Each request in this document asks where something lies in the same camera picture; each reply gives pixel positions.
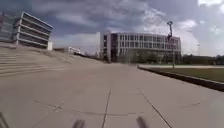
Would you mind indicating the grey concrete slab pavement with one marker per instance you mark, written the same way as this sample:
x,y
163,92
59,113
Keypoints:
x,y
110,90

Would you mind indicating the grey glass-fronted building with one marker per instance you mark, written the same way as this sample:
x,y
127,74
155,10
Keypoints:
x,y
143,46

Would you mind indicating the low white building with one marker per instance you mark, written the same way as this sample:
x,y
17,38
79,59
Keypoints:
x,y
70,50

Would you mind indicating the robot's own part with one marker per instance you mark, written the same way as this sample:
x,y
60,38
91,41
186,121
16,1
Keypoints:
x,y
78,124
142,122

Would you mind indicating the wide concrete steps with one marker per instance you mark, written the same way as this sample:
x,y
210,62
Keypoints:
x,y
26,63

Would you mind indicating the white banded office building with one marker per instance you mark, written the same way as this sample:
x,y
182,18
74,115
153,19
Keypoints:
x,y
31,30

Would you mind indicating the green lawn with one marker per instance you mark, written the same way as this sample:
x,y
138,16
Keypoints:
x,y
200,73

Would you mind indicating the dark distant tree line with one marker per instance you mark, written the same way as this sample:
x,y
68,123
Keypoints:
x,y
203,60

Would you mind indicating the lamp post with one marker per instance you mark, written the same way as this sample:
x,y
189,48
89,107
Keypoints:
x,y
171,43

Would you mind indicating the dark low kerb wall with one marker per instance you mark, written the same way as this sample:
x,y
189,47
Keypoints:
x,y
183,78

